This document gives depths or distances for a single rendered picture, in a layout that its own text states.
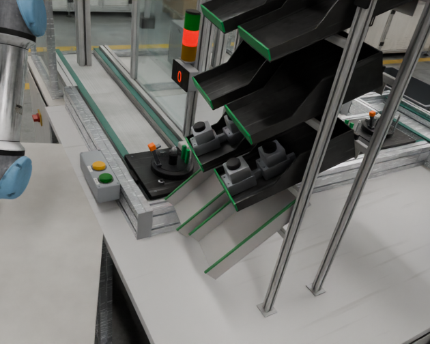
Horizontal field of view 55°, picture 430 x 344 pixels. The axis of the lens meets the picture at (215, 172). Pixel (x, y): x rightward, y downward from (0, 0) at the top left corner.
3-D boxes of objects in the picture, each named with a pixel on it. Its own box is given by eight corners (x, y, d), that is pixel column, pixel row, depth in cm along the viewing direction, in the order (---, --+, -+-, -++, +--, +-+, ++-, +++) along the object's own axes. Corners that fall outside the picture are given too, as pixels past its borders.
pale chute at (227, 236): (215, 280, 95) (204, 273, 93) (198, 241, 105) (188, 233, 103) (311, 205, 91) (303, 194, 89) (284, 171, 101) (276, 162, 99)
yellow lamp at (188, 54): (184, 62, 134) (185, 47, 132) (178, 56, 138) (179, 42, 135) (198, 61, 137) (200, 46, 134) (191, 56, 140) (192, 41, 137)
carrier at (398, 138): (377, 152, 169) (388, 125, 162) (336, 125, 185) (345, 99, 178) (414, 144, 180) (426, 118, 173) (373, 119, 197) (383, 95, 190)
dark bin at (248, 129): (251, 146, 77) (242, 114, 72) (226, 114, 87) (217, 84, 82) (382, 86, 79) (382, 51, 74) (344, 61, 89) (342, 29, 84)
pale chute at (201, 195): (187, 238, 106) (176, 230, 103) (174, 206, 116) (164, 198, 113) (272, 168, 102) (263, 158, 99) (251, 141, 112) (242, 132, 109)
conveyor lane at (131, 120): (150, 224, 127) (152, 199, 121) (79, 106, 184) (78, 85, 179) (228, 205, 140) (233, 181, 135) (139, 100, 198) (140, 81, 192)
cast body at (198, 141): (196, 157, 100) (188, 134, 95) (192, 147, 103) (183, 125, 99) (228, 144, 100) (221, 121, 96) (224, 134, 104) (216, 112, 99)
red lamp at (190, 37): (185, 47, 132) (188, 31, 129) (179, 41, 135) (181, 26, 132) (200, 46, 134) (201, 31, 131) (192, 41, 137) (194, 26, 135)
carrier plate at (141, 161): (151, 201, 122) (151, 196, 121) (124, 159, 138) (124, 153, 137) (220, 186, 133) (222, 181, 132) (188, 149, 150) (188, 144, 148)
